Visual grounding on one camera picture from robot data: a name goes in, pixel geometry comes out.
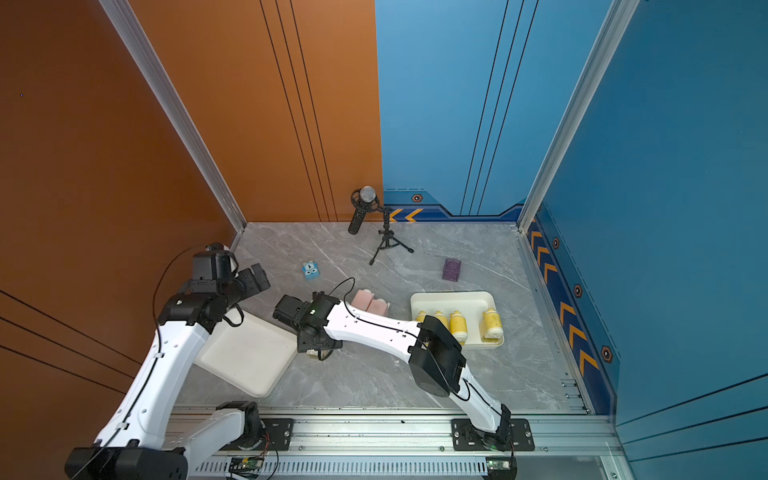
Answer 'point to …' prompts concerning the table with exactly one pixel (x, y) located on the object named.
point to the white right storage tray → (473, 304)
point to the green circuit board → (245, 464)
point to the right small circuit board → (501, 467)
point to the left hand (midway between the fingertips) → (251, 274)
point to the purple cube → (451, 270)
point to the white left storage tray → (254, 355)
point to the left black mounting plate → (277, 435)
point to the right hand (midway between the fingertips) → (314, 344)
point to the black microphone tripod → (388, 237)
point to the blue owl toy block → (311, 270)
